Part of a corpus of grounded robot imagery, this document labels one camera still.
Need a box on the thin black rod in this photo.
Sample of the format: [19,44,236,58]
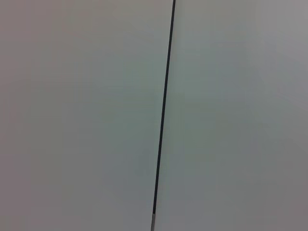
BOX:
[150,0,177,231]

